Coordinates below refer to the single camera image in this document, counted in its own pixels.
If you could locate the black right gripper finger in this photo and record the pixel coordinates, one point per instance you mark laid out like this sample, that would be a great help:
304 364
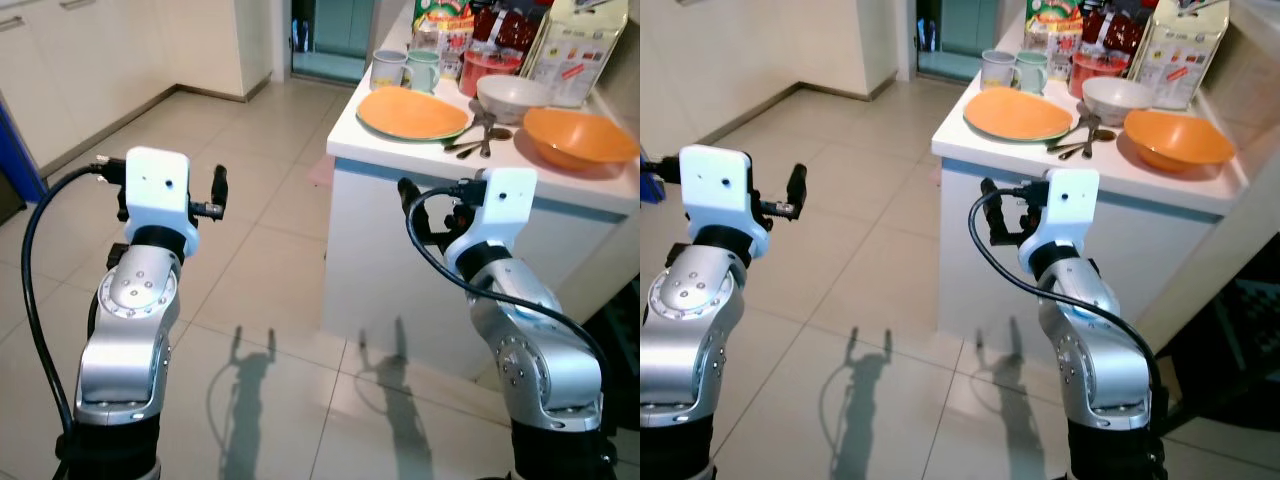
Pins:
408 193
990 195

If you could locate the orange plate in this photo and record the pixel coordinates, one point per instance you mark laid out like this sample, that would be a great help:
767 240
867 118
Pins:
412 112
1018 113

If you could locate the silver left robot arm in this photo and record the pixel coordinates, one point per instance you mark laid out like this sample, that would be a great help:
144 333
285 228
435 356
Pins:
680 340
130 340

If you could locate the white kitchen counter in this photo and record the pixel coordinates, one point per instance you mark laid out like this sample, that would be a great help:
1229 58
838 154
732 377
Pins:
400 260
1000 270

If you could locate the metal spoon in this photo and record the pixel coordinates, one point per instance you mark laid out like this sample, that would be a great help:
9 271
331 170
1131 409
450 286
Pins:
486 140
497 133
1100 134
1088 140

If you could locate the green mug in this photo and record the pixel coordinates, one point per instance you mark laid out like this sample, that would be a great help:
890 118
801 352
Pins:
423 72
1032 73

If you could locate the white mug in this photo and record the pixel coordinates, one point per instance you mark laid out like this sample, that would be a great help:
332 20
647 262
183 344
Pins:
387 70
997 70

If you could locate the white bowl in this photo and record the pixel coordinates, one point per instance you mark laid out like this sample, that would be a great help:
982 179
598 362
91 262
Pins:
512 95
1118 97

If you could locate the blue object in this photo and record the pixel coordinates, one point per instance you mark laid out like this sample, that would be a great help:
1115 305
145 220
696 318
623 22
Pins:
20 160
650 190

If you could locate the orange bowl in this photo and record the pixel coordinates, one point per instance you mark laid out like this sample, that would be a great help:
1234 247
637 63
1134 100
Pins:
1180 140
580 135

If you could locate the red plastic container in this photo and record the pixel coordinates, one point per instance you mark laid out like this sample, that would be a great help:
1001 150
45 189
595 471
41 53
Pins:
1098 72
490 70

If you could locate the colourful snack bag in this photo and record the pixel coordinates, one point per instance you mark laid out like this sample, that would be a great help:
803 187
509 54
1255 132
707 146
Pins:
1052 35
443 35

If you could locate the teal glass door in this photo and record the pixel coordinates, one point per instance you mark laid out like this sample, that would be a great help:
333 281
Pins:
960 25
335 30

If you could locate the red bottles pack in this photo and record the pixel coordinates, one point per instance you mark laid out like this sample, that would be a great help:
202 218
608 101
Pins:
510 28
1115 30

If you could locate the white printed carton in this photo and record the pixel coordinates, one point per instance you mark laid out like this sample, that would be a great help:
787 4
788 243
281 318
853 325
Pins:
578 55
1182 55

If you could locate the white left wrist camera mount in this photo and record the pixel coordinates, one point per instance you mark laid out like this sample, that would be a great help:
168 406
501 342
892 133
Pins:
715 195
158 195

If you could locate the white wall cabinets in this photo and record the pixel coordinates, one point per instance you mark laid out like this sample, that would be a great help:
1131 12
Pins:
740 50
100 60

